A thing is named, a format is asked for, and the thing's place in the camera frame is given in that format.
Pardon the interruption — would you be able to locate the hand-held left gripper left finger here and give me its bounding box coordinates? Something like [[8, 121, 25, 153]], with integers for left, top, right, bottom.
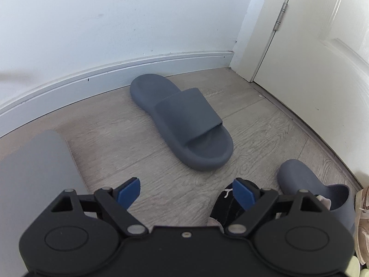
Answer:
[[50, 177, 150, 239]]

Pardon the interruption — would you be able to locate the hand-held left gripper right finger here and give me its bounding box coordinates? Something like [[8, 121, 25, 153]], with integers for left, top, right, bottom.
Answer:
[[225, 177, 322, 237]]

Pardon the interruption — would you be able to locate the black suede sneaker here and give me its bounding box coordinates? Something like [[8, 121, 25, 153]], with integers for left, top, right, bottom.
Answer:
[[208, 181, 254, 231]]

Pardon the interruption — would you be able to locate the grey slide sandal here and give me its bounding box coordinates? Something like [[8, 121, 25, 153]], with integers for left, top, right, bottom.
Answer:
[[277, 159, 356, 233], [130, 74, 234, 172]]

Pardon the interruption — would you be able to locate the tan and white sneaker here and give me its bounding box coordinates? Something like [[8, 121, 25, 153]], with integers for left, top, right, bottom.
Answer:
[[354, 186, 369, 266]]

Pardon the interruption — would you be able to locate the pale green slide sandal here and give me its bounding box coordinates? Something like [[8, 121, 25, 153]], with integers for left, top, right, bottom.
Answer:
[[350, 258, 365, 277]]

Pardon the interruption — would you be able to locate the grey smooth object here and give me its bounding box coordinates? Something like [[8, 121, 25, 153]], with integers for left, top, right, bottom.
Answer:
[[0, 130, 90, 277]]

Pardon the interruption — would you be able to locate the white baseboard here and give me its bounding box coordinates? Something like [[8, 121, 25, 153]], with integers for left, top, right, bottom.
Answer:
[[0, 50, 235, 138]]

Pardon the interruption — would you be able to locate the white panelled door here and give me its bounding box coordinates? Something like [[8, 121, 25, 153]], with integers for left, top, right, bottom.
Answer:
[[251, 0, 369, 185]]

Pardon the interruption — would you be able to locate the metal door hinge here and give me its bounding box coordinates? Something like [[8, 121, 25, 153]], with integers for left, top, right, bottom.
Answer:
[[273, 2, 288, 32]]

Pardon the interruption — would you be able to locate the white door frame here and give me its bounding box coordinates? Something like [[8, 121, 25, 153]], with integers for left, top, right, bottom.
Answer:
[[233, 0, 298, 83]]

